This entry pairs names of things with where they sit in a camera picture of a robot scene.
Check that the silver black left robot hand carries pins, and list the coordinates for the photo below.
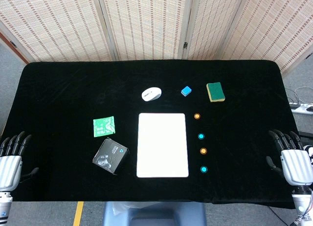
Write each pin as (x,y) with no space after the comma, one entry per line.
(9,164)

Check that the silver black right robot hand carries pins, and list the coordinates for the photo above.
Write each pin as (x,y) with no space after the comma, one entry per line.
(297,166)

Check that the teal disc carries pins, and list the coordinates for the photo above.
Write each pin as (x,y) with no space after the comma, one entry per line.
(201,136)
(204,169)

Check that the orange disc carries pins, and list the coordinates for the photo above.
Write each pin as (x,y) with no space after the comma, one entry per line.
(197,116)
(203,151)

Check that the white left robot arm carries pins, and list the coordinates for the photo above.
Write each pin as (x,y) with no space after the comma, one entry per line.
(5,207)

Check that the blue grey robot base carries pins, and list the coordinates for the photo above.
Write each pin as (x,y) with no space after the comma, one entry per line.
(156,215)

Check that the blue white eraser block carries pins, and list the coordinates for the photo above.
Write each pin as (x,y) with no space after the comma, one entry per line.
(186,91)

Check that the white magnetic board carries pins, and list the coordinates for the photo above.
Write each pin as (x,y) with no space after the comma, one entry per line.
(162,145)

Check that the white power strip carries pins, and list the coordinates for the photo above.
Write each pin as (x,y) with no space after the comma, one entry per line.
(303,109)

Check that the black velvet tablecloth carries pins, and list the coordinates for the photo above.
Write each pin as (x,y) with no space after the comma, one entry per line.
(73,89)

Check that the black cardboard box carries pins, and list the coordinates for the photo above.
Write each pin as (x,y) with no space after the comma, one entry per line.
(110,155)

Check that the green tea packet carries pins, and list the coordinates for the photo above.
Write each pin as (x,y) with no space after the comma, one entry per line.
(104,126)

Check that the green yellow sponge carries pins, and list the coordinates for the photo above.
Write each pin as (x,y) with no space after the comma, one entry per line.
(215,91)

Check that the black screen hinge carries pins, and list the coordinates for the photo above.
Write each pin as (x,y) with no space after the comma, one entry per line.
(13,44)
(185,45)

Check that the white computer mouse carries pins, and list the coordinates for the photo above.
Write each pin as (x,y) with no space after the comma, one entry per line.
(151,94)

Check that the woven folding screen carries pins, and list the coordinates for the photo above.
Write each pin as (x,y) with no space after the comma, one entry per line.
(146,28)

